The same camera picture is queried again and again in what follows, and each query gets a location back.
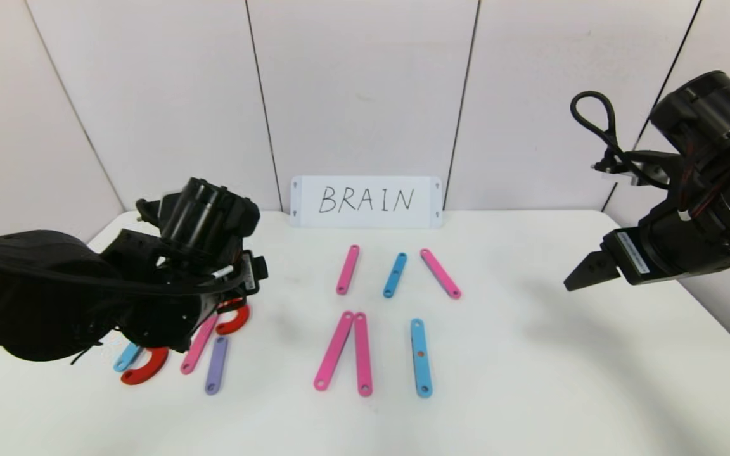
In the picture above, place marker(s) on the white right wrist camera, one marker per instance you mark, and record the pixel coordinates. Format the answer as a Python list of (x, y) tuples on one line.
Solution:
[(625, 170)]

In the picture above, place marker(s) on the short purple bar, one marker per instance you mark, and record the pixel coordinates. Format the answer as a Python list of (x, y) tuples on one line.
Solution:
[(216, 367)]

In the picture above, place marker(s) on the small red curved piece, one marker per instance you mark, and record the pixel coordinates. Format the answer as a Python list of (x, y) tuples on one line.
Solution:
[(241, 320)]

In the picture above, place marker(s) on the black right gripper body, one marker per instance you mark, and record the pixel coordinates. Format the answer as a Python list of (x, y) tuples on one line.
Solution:
[(633, 255)]

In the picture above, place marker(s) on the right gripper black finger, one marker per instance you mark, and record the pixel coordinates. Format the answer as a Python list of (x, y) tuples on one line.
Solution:
[(592, 271)]

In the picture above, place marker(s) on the large red curved piece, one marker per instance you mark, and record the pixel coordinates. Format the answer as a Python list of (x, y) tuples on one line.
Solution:
[(149, 372)]

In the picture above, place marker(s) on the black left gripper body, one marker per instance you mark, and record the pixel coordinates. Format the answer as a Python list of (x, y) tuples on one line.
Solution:
[(249, 273)]

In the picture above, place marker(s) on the short blue flat bar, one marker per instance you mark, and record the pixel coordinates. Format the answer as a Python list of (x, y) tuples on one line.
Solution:
[(394, 275)]

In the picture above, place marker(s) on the black and orange left arm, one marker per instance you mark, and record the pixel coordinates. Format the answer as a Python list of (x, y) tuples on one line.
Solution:
[(35, 291)]

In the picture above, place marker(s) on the white BRAIN sign card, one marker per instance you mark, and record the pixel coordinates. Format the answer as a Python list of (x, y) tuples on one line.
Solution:
[(365, 217)]

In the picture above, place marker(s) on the pink bar with holes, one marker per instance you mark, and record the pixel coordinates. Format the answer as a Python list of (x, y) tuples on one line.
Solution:
[(440, 273), (334, 350), (197, 351), (363, 354), (347, 270)]

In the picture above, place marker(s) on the long blue flat bar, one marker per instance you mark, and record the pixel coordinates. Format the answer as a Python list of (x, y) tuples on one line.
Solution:
[(421, 342), (125, 359)]

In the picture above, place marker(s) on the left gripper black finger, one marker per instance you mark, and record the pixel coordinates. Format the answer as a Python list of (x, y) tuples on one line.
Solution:
[(262, 267)]

